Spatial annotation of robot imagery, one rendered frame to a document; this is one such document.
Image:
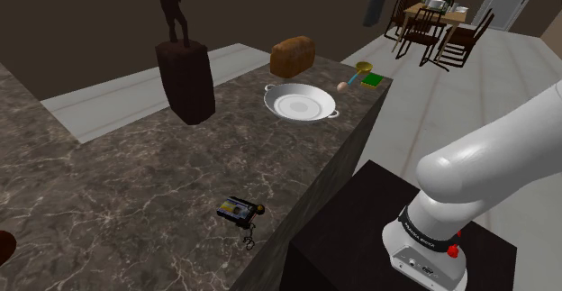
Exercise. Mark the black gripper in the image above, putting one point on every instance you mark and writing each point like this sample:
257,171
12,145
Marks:
377,4

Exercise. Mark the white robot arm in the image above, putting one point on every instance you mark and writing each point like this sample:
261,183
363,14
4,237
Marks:
483,158

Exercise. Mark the dark wooden chair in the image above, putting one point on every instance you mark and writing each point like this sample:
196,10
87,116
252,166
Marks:
398,13
421,29
465,40

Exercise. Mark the wooden dining table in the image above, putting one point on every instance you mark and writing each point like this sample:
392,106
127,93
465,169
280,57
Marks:
452,17

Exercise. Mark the green sponge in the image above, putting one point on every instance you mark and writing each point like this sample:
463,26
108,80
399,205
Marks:
372,80

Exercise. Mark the brown bread loaf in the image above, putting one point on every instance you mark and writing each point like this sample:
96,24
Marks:
292,57

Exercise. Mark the dark figure statue on block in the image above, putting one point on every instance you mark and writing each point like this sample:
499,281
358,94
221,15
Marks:
186,79

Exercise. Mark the dark robot stand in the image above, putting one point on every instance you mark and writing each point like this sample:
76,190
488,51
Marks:
351,228

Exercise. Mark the dark red round object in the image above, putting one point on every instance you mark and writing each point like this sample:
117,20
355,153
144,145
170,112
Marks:
5,247

